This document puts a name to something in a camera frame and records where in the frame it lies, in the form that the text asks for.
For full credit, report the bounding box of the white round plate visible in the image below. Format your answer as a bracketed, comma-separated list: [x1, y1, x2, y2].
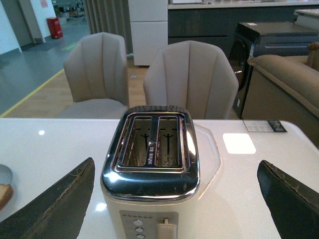
[0, 164, 13, 185]

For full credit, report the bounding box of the beige chair left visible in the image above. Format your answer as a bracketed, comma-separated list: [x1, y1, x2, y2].
[58, 32, 129, 119]

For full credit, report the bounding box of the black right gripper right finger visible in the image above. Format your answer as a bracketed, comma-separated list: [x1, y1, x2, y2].
[257, 160, 319, 239]

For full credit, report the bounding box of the white cabinet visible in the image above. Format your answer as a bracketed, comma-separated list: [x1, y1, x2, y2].
[128, 0, 168, 66]

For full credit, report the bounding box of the white chrome two-slot toaster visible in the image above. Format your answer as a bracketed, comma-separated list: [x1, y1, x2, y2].
[101, 106, 200, 239]

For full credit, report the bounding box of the slice of brown bread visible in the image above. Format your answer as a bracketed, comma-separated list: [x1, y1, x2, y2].
[0, 184, 14, 210]

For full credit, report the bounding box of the beige chair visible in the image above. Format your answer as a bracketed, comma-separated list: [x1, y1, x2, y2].
[143, 40, 239, 120]
[58, 32, 129, 119]

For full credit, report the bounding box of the beige sofa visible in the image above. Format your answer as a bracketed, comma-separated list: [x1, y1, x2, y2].
[242, 42, 319, 146]

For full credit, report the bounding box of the dark kitchen counter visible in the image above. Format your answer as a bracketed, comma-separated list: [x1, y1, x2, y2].
[168, 0, 319, 54]

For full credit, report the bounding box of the label sticker on table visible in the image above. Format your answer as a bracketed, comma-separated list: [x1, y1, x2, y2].
[243, 119, 287, 132]

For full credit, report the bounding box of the red bin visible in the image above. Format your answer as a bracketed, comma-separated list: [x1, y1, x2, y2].
[46, 17, 63, 39]

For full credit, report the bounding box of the beige chair right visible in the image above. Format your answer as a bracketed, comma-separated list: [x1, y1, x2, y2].
[143, 40, 239, 120]

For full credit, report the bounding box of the black washing machine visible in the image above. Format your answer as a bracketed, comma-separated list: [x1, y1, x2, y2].
[228, 22, 319, 117]

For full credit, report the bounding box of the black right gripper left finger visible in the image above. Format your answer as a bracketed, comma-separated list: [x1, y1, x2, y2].
[0, 157, 95, 239]

